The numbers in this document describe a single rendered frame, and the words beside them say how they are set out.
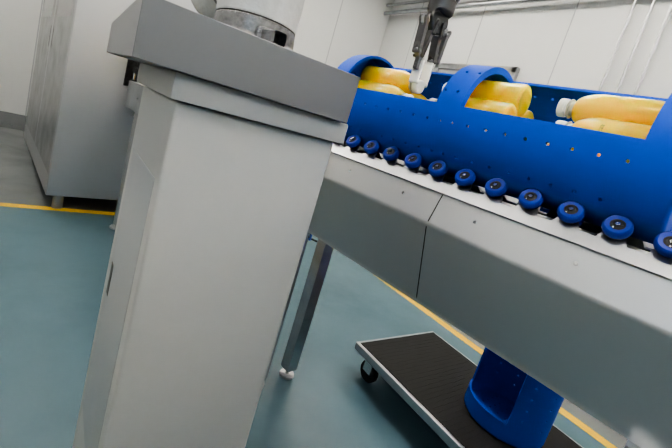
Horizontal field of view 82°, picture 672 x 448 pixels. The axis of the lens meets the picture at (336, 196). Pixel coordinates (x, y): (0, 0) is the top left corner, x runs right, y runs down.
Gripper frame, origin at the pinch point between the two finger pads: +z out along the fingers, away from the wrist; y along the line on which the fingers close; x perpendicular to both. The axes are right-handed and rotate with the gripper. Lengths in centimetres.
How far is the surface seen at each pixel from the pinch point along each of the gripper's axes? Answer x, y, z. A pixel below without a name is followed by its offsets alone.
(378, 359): 4, 34, 106
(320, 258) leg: 23, 5, 69
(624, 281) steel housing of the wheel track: -63, -12, 32
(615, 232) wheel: -59, -11, 25
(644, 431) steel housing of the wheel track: -73, -8, 54
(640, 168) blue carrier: -59, -13, 14
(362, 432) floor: -10, 16, 120
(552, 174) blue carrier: -46, -12, 18
